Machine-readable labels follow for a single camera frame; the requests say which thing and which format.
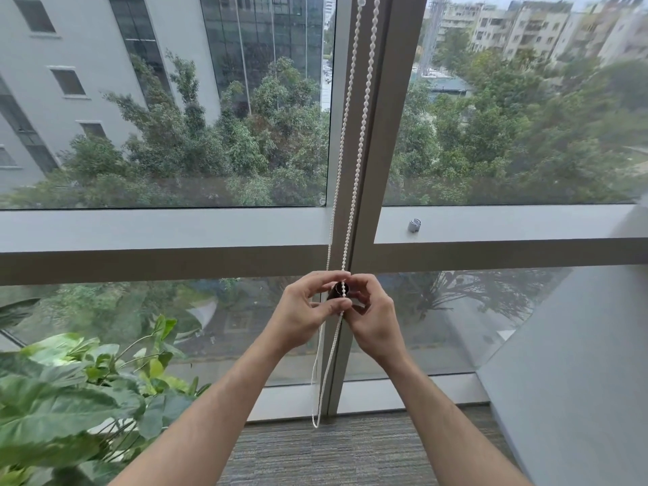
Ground person's left hand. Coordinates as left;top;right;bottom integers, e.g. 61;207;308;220
270;270;351;354

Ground person's right hand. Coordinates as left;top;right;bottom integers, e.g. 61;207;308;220
339;272;402;370

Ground white bead blind chain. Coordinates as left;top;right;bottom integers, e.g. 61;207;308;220
310;0;383;430

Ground person's right forearm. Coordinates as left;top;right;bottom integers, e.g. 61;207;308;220
374;356;533;486

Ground person's left forearm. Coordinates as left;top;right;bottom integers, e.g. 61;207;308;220
108;344;293;486

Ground green trees outside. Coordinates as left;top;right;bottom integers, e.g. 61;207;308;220
0;30;648;208

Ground dark glass building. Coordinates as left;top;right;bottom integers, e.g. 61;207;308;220
199;0;337;118

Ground green leafy potted plant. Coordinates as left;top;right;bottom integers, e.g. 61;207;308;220
0;297;212;486

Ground row of apartment buildings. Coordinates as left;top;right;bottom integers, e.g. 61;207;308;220
438;0;648;69

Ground white concrete building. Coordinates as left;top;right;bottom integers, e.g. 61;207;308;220
0;0;221;194

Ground grey aluminium window frame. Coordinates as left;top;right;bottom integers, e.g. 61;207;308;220
0;0;648;423

